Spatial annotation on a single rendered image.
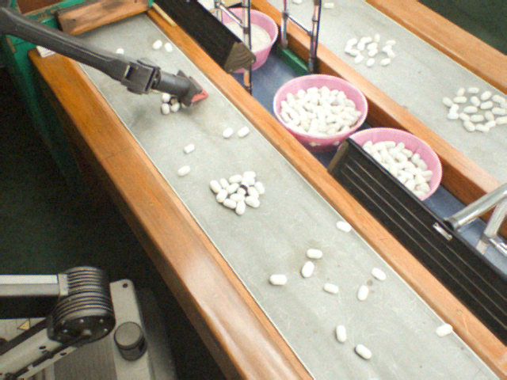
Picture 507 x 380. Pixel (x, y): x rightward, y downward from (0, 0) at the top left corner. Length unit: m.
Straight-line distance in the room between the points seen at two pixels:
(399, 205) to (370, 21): 1.14
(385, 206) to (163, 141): 0.77
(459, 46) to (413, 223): 1.05
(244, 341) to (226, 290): 0.12
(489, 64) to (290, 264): 0.93
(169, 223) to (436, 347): 0.64
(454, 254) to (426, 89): 0.91
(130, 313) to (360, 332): 0.64
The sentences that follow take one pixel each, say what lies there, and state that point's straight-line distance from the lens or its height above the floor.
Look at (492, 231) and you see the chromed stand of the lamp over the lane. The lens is 1.08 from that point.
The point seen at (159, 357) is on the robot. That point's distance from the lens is 1.60.
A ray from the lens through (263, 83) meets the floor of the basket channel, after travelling 1.78.
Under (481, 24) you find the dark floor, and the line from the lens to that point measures 3.49.
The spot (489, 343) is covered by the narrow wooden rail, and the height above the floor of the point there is 0.77.
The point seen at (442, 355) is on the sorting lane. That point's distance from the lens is 1.20.
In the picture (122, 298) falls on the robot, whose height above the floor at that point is 0.47.
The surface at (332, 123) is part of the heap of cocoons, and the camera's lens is 1.58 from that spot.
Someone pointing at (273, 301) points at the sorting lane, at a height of 0.74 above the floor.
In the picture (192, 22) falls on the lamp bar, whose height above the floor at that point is 1.08.
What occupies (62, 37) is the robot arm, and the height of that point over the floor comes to 1.03.
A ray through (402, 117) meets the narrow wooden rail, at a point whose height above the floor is 0.76.
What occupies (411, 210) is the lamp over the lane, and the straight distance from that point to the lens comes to 0.92.
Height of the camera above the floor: 1.80
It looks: 50 degrees down
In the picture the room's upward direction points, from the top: 1 degrees counter-clockwise
